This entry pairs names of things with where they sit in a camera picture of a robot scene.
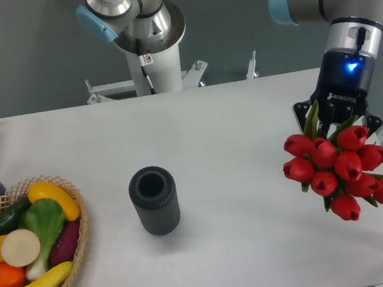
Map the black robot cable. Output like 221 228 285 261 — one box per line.
134 37 158 97

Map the orange fruit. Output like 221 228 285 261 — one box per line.
0 262 27 287

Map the woven wicker basket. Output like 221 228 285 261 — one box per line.
0 175 88 287

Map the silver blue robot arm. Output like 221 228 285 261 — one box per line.
76 0 383 137

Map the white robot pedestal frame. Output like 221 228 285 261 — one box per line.
80 33 261 106

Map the red tulip bouquet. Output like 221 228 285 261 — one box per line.
283 101 383 221

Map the yellow squash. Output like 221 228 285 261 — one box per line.
27 181 80 222

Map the white round radish slice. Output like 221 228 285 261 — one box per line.
0 229 41 267

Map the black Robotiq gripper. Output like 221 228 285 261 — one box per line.
292 51 383 137

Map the dark grey ribbed vase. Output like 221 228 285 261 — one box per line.
128 166 181 236

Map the green cucumber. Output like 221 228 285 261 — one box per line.
0 196 31 236

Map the green bok choy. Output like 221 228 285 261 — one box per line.
18 198 65 282

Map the purple sweet potato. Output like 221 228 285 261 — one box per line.
49 221 80 267

